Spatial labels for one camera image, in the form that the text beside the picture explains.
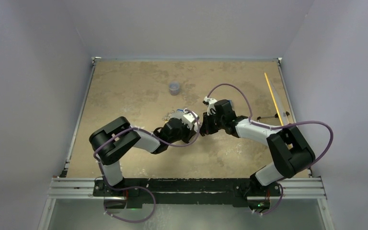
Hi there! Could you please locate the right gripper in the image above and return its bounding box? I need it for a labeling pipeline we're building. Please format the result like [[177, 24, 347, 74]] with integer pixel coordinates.
[[200, 110, 226, 135]]

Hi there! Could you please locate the metal key organizer plate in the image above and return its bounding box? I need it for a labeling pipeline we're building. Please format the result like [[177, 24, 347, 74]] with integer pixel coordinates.
[[162, 110, 180, 123]]

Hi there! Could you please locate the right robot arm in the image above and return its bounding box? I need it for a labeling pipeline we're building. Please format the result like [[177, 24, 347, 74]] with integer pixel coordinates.
[[200, 97, 315, 195]]

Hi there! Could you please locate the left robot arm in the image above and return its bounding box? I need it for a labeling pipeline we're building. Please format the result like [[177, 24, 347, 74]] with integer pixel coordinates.
[[89, 114, 200, 196]]

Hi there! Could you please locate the small grey cup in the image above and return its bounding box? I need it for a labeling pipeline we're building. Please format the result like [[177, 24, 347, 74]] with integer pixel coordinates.
[[169, 81, 181, 96]]

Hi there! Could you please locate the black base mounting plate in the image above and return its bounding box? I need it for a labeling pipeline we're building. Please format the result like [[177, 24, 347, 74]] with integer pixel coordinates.
[[92, 178, 281, 209]]

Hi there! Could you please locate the yellow wooden stick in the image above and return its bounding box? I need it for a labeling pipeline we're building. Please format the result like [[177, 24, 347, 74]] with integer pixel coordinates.
[[264, 72, 284, 126]]

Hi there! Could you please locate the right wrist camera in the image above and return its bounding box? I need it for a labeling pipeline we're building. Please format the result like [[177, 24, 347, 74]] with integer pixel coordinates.
[[203, 96, 217, 115]]

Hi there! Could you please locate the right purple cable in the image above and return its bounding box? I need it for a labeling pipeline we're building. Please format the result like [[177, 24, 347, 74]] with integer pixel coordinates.
[[205, 83, 334, 216]]

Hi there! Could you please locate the black wire stand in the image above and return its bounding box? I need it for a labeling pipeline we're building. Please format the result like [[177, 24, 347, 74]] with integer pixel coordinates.
[[256, 111, 290, 123]]

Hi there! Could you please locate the aluminium frame rail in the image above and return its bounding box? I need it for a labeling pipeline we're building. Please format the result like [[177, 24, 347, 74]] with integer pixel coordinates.
[[48, 178, 327, 199]]

